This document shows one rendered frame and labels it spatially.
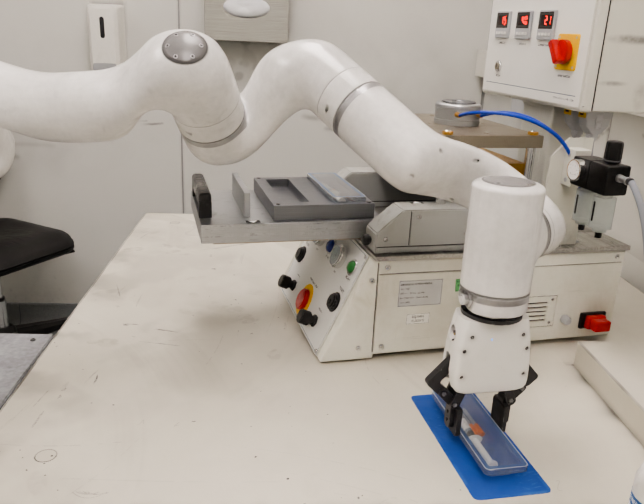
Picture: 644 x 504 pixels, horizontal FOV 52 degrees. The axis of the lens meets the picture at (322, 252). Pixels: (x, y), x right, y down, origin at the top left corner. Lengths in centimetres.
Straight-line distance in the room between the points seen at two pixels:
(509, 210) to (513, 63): 58
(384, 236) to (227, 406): 34
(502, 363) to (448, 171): 25
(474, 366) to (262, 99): 47
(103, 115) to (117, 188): 185
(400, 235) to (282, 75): 30
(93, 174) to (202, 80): 196
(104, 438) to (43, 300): 217
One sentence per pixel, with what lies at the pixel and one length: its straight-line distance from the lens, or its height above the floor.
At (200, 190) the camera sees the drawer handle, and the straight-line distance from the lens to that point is 105.
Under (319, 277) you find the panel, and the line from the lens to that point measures 117.
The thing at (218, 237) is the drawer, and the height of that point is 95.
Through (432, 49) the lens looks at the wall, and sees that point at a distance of 271.
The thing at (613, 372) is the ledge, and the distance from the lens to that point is 108.
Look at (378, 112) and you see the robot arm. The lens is 86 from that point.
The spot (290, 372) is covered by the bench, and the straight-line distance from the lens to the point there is 104.
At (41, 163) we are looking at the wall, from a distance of 287.
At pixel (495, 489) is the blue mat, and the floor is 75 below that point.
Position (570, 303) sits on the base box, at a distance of 121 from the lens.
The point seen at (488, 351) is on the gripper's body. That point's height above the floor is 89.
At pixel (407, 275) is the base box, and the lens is 104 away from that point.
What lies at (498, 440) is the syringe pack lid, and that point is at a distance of 89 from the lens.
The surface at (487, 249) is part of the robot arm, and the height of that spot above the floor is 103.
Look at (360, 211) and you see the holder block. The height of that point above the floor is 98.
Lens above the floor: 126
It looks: 19 degrees down
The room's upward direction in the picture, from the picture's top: 3 degrees clockwise
